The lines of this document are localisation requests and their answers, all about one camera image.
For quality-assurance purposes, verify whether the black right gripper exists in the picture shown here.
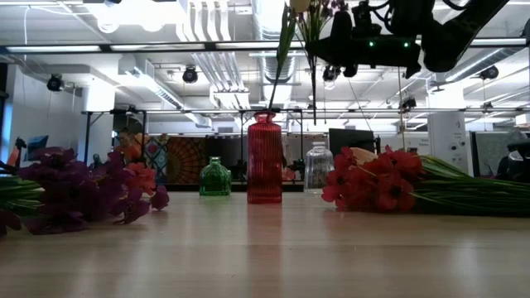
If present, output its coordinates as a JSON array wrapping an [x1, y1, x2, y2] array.
[[306, 11, 422, 79]]

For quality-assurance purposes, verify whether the clear ribbed glass vase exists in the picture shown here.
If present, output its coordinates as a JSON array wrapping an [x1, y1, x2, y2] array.
[[304, 142, 335, 194]]

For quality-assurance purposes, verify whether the red ribbed glass vase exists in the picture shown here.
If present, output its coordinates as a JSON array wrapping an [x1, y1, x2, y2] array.
[[247, 110, 283, 204]]

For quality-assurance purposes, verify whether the green glass vase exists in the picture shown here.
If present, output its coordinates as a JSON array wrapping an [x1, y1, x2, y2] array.
[[199, 156, 233, 197]]

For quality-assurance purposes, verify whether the black computer monitor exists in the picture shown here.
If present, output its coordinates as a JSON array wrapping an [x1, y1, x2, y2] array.
[[329, 127, 377, 155]]

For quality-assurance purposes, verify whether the overhead LED light bar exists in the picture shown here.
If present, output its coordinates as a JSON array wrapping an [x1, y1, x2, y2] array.
[[0, 37, 530, 54]]

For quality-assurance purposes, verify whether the colourful mandala tapestry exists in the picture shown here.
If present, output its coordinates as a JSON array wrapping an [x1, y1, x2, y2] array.
[[142, 134, 208, 185]]

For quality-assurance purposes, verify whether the person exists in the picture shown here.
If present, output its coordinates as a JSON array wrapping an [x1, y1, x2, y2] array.
[[113, 128, 144, 165]]

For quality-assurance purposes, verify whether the black-legged background table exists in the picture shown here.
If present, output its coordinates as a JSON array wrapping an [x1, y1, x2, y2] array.
[[81, 108, 148, 166]]

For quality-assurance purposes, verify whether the small tilted monitor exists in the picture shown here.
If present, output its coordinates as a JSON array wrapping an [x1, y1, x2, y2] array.
[[23, 135, 50, 162]]

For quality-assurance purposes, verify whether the thin hanging cable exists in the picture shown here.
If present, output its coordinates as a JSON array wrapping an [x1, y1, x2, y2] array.
[[396, 65, 407, 151]]

